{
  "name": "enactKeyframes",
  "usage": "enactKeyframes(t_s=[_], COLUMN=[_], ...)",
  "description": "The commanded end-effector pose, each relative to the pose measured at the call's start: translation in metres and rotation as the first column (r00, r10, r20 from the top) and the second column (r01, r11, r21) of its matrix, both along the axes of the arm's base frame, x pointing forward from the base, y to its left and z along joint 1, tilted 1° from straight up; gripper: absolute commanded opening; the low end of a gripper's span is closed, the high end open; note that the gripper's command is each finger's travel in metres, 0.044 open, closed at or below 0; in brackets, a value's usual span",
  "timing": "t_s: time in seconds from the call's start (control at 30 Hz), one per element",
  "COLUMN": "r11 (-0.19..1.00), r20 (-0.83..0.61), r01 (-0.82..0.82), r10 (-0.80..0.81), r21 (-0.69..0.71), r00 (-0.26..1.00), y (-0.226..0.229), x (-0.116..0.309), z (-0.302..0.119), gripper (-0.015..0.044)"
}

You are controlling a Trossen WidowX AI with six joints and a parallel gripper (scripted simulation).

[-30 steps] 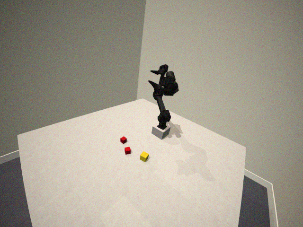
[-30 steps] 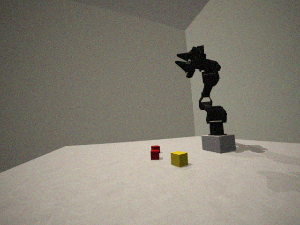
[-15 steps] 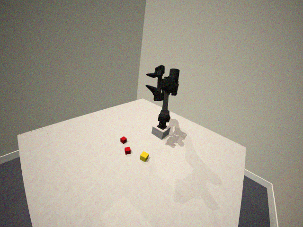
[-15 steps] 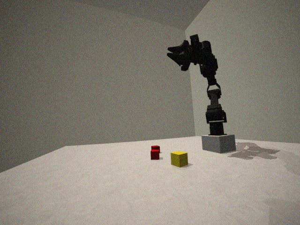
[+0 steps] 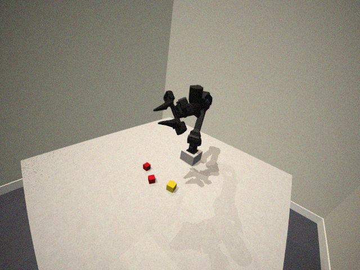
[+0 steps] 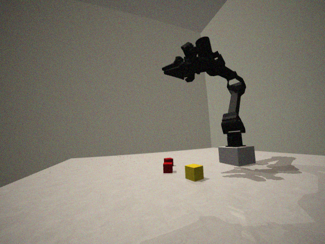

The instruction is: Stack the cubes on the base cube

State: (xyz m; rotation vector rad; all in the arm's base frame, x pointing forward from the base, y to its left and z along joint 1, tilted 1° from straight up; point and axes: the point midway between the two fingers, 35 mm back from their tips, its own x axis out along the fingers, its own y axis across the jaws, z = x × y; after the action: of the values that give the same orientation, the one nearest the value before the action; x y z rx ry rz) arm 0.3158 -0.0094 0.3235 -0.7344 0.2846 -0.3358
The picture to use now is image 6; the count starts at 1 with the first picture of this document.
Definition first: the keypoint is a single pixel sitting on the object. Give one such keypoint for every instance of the yellow cube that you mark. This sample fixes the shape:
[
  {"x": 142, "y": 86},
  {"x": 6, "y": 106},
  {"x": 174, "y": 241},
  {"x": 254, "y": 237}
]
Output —
[{"x": 194, "y": 172}]

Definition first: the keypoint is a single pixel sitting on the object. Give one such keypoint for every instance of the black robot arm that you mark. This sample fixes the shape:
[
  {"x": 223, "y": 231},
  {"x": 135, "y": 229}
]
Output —
[{"x": 231, "y": 120}]

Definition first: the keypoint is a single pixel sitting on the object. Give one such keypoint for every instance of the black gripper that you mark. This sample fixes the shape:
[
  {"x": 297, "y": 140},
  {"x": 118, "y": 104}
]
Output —
[{"x": 182, "y": 68}]

